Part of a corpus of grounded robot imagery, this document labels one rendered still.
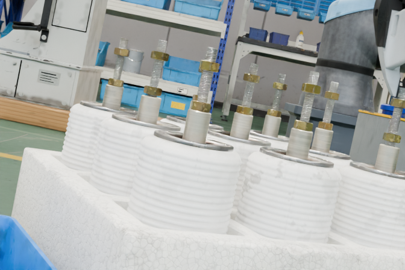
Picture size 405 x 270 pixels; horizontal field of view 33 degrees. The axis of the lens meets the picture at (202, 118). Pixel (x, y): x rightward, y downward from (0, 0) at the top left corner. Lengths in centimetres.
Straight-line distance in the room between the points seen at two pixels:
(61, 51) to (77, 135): 212
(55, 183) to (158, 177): 19
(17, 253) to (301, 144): 31
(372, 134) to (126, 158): 42
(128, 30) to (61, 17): 632
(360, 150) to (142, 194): 47
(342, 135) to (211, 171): 76
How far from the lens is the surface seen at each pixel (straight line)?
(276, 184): 66
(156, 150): 61
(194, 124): 63
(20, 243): 74
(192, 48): 917
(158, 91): 74
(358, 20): 138
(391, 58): 76
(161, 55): 74
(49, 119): 281
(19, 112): 283
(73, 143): 83
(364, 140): 102
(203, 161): 60
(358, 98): 137
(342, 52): 137
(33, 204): 84
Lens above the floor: 31
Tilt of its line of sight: 3 degrees down
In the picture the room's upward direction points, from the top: 12 degrees clockwise
